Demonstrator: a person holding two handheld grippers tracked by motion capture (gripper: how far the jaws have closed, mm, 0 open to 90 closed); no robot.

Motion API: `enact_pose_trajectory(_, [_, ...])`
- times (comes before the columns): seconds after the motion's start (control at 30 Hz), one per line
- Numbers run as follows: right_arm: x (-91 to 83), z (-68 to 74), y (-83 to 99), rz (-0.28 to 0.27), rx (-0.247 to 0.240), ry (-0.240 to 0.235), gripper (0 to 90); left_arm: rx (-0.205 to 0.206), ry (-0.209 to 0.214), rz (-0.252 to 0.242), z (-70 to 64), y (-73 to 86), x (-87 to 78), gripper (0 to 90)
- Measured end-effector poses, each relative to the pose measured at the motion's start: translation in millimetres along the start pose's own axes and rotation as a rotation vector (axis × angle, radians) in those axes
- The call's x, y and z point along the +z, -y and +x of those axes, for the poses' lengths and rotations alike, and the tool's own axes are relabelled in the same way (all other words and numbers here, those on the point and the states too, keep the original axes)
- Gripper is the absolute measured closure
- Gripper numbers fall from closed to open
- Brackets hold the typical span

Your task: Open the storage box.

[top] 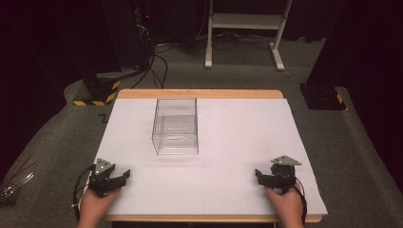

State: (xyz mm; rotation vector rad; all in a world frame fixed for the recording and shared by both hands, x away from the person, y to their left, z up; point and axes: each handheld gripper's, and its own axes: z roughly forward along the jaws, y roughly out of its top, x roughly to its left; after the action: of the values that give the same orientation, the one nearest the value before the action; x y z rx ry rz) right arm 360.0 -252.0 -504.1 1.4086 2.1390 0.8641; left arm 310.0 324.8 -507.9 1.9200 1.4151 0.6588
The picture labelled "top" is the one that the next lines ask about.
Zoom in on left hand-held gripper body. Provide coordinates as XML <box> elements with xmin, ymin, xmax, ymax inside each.
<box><xmin>87</xmin><ymin>158</ymin><xmax>116</xmax><ymax>199</ymax></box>

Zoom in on right hand-held gripper black cable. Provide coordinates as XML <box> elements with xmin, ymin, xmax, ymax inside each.
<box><xmin>293</xmin><ymin>182</ymin><xmax>309</xmax><ymax>226</ymax></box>

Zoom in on black stand with striped base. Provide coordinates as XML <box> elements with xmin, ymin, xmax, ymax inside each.
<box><xmin>72</xmin><ymin>0</ymin><xmax>150</xmax><ymax>107</ymax></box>

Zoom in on white metal stand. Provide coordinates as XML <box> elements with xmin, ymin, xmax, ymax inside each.
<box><xmin>204</xmin><ymin>0</ymin><xmax>295</xmax><ymax>72</ymax></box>

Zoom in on clear plastic box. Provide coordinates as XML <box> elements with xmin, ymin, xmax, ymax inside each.
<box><xmin>151</xmin><ymin>97</ymin><xmax>200</xmax><ymax>156</ymax></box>

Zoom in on black stand with dark base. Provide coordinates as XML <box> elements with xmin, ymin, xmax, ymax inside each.
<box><xmin>298</xmin><ymin>0</ymin><xmax>348</xmax><ymax>111</ymax></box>

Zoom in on black floor cables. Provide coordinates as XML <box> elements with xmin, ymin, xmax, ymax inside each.
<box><xmin>130</xmin><ymin>42</ymin><xmax>174</xmax><ymax>90</ymax></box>

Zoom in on shiny metal stand legs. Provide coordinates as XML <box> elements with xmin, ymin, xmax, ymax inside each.
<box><xmin>0</xmin><ymin>154</ymin><xmax>36</xmax><ymax>207</ymax></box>

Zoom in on hand-held gripper black cable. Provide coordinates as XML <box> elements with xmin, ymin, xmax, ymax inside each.
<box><xmin>71</xmin><ymin>163</ymin><xmax>96</xmax><ymax>222</ymax></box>
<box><xmin>293</xmin><ymin>182</ymin><xmax>309</xmax><ymax>226</ymax></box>

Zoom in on white paper sheet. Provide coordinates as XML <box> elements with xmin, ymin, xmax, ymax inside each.
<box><xmin>93</xmin><ymin>98</ymin><xmax>329</xmax><ymax>217</ymax></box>

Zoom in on left hand-held gripper black cable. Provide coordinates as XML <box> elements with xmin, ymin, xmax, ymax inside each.
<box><xmin>71</xmin><ymin>163</ymin><xmax>96</xmax><ymax>222</ymax></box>

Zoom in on person's right hand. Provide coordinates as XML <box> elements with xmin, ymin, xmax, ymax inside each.
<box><xmin>264</xmin><ymin>184</ymin><xmax>305</xmax><ymax>224</ymax></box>

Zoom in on dark equipment with red light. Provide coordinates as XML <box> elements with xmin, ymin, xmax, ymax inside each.
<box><xmin>131</xmin><ymin>0</ymin><xmax>157</xmax><ymax>69</ymax></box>

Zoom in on cable bundle under white stand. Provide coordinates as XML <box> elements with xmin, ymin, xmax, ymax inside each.
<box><xmin>193</xmin><ymin>29</ymin><xmax>275</xmax><ymax>51</ymax></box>

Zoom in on person's left hand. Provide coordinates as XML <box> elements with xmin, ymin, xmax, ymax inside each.
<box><xmin>78</xmin><ymin>188</ymin><xmax>122</xmax><ymax>221</ymax></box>

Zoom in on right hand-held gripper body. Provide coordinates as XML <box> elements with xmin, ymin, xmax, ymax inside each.
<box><xmin>270</xmin><ymin>154</ymin><xmax>303</xmax><ymax>195</ymax></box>

